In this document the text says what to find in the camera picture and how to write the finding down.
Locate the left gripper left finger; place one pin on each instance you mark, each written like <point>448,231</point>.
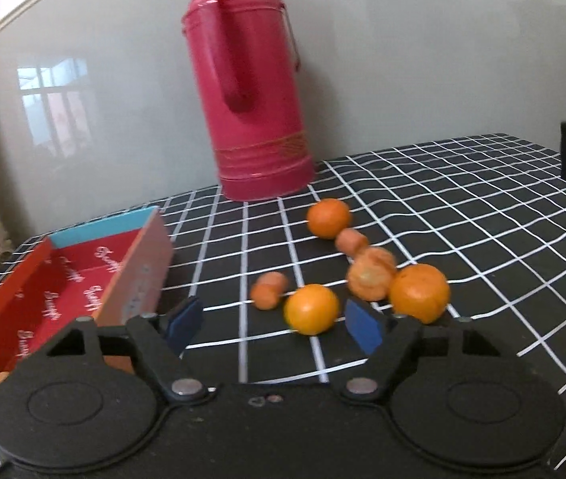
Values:
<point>159,342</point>

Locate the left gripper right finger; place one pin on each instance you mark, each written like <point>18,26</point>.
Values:
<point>386,342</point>

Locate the smooth yellow orange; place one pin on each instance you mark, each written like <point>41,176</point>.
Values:
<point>312,309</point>

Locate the large orange right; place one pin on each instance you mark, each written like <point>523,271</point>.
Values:
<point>420,291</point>

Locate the wrinkled peeled tangerine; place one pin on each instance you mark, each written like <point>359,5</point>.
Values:
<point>371,274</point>

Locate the colourful cardboard box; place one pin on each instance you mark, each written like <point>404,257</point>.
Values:
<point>110,270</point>

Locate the small orange fruit upper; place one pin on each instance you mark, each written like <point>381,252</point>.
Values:
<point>351,242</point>

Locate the far orange tangerine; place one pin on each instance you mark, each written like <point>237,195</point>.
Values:
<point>327,218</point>

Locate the red thermos flask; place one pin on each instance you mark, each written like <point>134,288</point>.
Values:
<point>245,61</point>

